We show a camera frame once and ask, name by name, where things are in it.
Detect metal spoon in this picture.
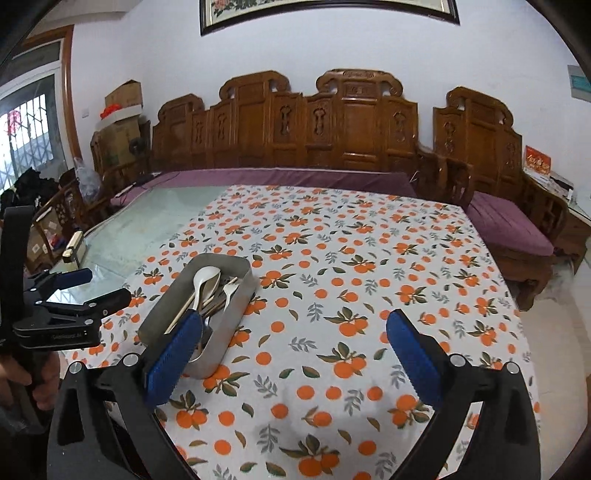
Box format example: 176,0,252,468
189,317,213,362

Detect white plastic fork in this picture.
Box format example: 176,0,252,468
222,277,240,311

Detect metal fork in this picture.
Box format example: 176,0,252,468
200,281,228,317

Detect left hand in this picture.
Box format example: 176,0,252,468
0,352,60,411

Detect small white box on table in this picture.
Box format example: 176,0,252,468
62,230,87,269

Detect wooden chair near window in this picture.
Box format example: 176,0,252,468
25,156,148,274

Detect metal rectangular tray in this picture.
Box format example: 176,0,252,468
139,253,259,379

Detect orange print tablecloth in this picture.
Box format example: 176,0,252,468
67,186,539,479

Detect cardboard box stack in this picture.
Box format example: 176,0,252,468
90,79,146,175

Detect window with grille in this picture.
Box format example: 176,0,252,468
0,39,73,190

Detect purple armchair cushion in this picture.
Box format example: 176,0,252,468
466,191,554,257

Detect wooden side table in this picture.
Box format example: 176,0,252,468
520,173,590,273

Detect red calendar sign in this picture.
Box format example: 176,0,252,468
525,145,552,177

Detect carved wooden armchair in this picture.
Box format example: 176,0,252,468
433,86,556,311

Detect carved wooden sofa bench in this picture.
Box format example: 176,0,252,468
152,69,474,207

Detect framed wall painting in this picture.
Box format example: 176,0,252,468
198,0,462,37

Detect green framed wall notice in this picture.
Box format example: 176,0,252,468
567,65,591,102

